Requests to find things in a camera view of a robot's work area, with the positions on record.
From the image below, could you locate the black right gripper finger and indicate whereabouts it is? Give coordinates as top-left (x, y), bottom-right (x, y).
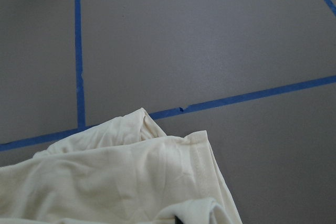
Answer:
top-left (174, 216), bottom-right (183, 224)

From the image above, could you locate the yellow long-sleeve printed shirt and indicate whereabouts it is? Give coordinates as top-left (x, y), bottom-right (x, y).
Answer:
top-left (1, 109), bottom-right (241, 223)

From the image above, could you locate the brown table mat blue grid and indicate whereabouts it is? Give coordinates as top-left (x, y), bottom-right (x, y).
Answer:
top-left (1, 0), bottom-right (335, 223)

